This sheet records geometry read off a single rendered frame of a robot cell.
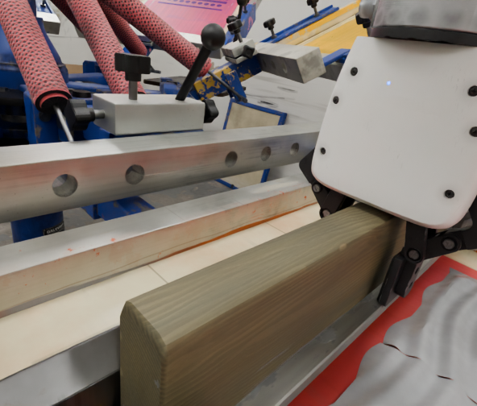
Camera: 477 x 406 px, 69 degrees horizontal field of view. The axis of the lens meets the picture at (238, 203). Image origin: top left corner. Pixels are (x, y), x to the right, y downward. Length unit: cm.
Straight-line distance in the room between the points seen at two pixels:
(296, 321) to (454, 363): 15
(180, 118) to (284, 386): 34
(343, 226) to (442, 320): 17
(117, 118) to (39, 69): 20
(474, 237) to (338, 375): 12
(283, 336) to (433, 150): 13
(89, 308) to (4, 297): 6
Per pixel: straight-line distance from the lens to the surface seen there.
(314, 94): 268
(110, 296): 30
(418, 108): 22
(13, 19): 66
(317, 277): 18
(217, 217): 36
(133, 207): 53
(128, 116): 41
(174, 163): 39
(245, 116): 303
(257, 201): 40
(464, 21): 22
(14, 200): 34
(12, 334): 29
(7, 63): 88
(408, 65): 23
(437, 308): 37
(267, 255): 17
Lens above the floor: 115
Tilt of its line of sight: 24 degrees down
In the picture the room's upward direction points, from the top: 8 degrees clockwise
